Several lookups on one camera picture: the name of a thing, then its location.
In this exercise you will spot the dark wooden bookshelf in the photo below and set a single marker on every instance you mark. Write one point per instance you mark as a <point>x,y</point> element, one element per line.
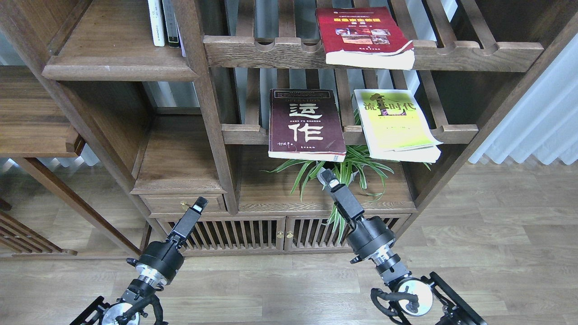
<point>169,127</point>

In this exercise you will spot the red cover book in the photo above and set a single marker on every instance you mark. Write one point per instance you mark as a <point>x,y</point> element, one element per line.
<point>364,37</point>

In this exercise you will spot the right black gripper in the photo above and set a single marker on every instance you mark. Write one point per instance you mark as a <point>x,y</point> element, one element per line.
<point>367,235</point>

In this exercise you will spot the white curtain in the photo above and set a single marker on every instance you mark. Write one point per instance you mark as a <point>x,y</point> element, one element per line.
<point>543,126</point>

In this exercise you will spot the dark spine upright book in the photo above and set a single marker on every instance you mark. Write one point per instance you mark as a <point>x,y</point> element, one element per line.
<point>171,25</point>

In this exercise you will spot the pale purple upright book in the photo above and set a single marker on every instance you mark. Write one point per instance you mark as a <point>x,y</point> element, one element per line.
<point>181,45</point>

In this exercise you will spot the spider plant in white pot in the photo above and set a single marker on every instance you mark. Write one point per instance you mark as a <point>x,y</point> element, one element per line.
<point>354,161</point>

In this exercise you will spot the dark maroon book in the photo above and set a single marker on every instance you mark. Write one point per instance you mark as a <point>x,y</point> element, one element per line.
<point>305,125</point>

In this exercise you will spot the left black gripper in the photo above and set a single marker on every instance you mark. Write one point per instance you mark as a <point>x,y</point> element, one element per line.
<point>160,262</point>

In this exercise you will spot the white spine upright book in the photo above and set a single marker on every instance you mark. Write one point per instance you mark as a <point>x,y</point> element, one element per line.
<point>156,22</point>

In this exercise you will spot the wooden side furniture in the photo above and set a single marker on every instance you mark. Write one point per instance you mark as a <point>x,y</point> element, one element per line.
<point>32,128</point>

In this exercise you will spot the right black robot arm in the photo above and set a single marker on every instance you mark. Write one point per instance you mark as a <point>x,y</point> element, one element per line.
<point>409,296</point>

